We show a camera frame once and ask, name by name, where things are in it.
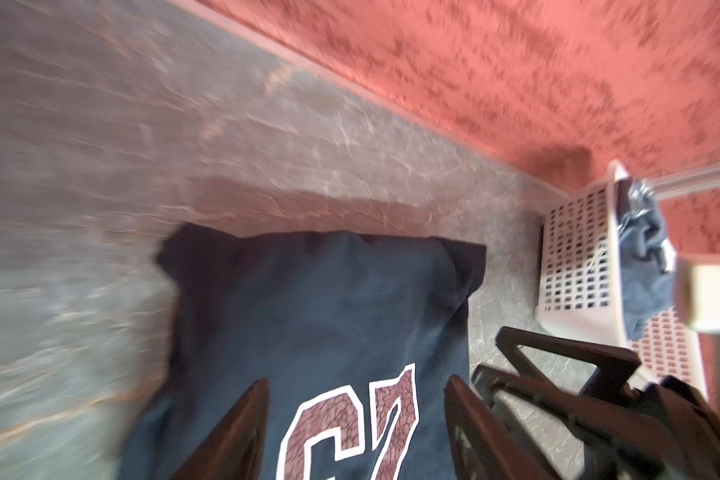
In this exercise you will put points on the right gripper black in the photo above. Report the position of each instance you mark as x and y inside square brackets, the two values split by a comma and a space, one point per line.
[665, 430]

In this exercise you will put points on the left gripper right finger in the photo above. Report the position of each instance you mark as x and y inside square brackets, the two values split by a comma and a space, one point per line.
[481, 445]

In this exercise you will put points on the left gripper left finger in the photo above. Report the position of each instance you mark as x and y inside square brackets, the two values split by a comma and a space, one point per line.
[234, 449]

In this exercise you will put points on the grey blue tank top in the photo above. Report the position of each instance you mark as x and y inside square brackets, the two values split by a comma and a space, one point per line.
[646, 269]

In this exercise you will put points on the navy tank top red trim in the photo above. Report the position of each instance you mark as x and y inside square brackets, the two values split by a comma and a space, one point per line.
[355, 335]

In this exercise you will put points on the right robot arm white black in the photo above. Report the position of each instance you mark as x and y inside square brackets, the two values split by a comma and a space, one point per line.
[664, 431]

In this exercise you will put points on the white plastic laundry basket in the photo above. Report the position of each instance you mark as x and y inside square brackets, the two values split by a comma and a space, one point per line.
[580, 295]

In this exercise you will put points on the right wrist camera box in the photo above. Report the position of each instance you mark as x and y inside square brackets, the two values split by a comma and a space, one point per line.
[697, 292]

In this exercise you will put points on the right aluminium corner post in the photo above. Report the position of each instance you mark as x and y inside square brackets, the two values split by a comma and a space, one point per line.
[687, 182]

